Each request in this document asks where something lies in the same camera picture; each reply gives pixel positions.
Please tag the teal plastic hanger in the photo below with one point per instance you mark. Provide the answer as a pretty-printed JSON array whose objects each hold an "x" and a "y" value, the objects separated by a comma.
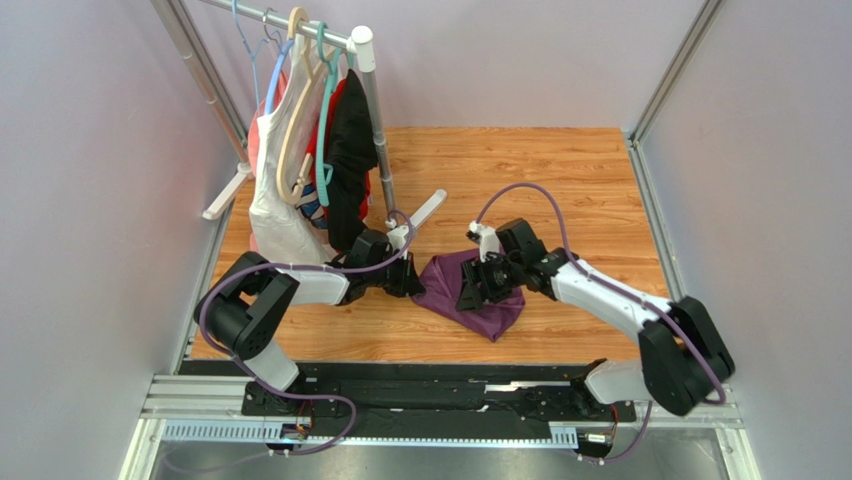
[{"x": 322, "y": 171}]

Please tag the light blue wire hanger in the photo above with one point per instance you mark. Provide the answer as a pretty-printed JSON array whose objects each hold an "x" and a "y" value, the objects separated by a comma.
[{"x": 261, "y": 48}]

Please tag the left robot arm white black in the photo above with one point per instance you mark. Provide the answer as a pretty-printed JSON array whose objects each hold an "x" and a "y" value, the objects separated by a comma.
[{"x": 242, "y": 312}]

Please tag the aluminium frame rail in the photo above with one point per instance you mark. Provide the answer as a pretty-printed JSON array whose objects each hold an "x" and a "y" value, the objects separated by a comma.
[{"x": 220, "y": 399}]

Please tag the slotted cable duct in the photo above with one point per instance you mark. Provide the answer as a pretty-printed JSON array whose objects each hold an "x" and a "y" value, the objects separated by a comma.
[{"x": 278, "y": 433}]

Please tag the purple cloth napkin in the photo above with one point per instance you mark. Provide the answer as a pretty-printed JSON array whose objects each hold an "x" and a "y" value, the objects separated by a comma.
[{"x": 442, "y": 280}]

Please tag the blue plastic hanger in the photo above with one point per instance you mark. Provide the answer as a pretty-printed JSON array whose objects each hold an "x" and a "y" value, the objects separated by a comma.
[{"x": 278, "y": 80}]

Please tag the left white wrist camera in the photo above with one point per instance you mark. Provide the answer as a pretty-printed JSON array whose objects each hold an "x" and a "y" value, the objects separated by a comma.
[{"x": 400, "y": 238}]

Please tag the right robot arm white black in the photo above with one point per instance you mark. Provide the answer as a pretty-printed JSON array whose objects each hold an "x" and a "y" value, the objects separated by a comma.
[{"x": 683, "y": 360}]

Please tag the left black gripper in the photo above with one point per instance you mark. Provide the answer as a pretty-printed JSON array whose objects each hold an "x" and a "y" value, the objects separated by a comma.
[{"x": 409, "y": 283}]

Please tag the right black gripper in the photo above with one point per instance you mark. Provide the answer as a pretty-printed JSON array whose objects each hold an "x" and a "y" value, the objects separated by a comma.
[{"x": 475, "y": 282}]

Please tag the white tank top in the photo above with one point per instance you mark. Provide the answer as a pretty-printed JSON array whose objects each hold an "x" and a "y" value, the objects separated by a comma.
[{"x": 280, "y": 231}]

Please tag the black garment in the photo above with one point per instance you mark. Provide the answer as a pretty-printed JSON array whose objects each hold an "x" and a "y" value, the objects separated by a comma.
[{"x": 351, "y": 153}]

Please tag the white grey clothes rack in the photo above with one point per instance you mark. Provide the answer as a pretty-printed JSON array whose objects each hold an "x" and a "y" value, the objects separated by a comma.
[{"x": 359, "y": 44}]

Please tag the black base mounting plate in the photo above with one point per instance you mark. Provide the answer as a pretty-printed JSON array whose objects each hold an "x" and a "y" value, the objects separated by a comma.
[{"x": 465, "y": 400}]

